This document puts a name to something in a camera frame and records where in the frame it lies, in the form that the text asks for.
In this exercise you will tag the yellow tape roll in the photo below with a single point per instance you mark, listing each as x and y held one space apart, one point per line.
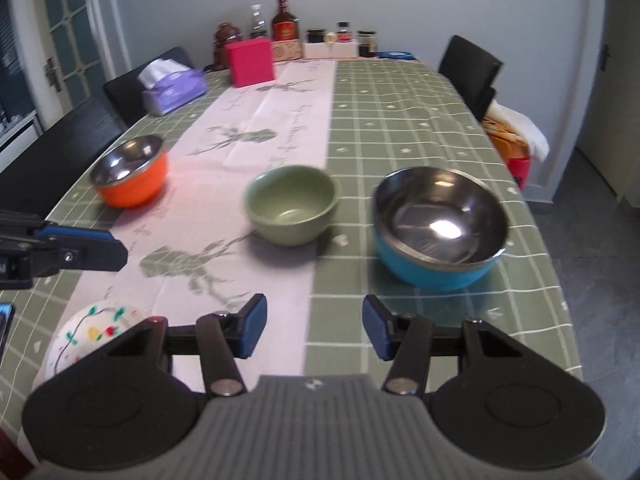
330 37

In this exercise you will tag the beige patterned box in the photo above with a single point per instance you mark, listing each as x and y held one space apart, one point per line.
289 51

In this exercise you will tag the brown liquor bottle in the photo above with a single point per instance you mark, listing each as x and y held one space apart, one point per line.
285 25

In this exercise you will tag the pale pink table runner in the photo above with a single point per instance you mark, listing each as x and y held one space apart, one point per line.
260 125

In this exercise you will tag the blue steel bowl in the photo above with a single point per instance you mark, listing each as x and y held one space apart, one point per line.
425 275

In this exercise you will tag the red orange box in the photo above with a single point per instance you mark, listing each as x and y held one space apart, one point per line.
515 165

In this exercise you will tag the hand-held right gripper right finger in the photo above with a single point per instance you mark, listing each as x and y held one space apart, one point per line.
375 326

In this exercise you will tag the purple tissue box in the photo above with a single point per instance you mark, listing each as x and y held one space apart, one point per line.
175 90

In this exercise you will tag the pink box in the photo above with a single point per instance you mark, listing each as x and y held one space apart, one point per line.
250 65

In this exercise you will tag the green ceramic bowl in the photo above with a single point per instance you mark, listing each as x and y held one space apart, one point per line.
295 230

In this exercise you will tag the white holder box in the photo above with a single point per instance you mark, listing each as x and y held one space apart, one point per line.
325 51

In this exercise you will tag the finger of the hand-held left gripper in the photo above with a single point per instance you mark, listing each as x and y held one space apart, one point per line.
75 234
95 257

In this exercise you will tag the orange steel bowl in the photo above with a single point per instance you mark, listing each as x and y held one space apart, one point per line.
135 190

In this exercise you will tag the glass paned door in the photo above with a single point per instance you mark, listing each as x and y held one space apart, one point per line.
75 35

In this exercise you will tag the small black capped bottle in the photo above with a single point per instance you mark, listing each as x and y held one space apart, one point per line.
343 34

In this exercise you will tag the dark glass jar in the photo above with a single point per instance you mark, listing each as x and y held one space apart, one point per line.
366 45

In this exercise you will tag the flat blue packet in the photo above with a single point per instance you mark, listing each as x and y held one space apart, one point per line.
395 54

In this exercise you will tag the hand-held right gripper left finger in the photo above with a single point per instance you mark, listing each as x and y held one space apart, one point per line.
255 321

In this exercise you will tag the black jar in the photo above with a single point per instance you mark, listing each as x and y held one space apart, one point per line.
315 36

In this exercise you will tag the clear plastic water bottle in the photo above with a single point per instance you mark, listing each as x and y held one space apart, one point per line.
257 22

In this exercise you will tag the plain white door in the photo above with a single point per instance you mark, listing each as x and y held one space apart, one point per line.
620 110

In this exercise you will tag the painted white ceramic plate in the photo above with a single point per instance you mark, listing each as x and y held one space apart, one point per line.
90 325

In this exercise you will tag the black chair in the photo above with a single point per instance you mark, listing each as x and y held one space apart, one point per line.
60 160
470 70
130 85

